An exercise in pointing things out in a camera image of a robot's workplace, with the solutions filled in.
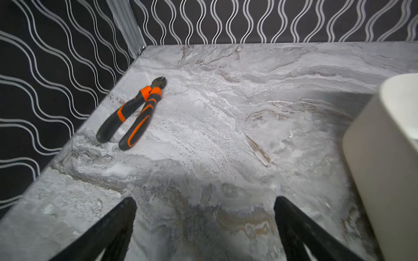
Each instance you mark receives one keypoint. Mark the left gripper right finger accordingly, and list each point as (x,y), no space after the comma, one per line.
(299,232)

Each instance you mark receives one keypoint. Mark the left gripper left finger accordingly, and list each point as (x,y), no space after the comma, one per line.
(109,237)

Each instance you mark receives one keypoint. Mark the cream plastic bin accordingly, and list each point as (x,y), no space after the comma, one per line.
(381,150)

